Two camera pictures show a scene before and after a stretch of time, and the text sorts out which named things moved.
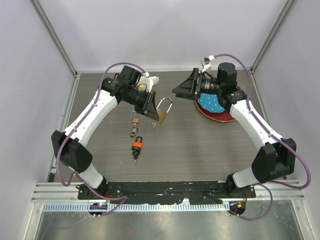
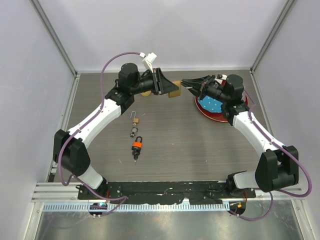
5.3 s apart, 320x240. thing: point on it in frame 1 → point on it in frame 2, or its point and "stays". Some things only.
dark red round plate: (220, 116) stays
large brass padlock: (162, 114) → (176, 93)
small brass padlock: (135, 120) stays
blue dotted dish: (210, 102) stays
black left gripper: (148, 109) → (162, 85)
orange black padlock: (137, 146) stays
